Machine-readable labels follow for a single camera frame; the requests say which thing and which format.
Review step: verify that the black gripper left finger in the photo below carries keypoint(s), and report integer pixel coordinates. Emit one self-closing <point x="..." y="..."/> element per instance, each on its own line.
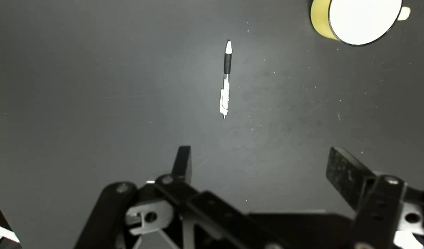
<point x="129" y="216"/>

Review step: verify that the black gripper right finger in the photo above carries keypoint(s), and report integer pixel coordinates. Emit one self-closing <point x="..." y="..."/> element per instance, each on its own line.
<point x="383" y="207"/>

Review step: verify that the white and black pen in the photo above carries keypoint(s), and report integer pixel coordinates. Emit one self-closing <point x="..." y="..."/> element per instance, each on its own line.
<point x="226" y="83"/>

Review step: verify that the yellow mug white inside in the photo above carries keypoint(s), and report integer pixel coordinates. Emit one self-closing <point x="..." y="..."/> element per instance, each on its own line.
<point x="365" y="21"/>

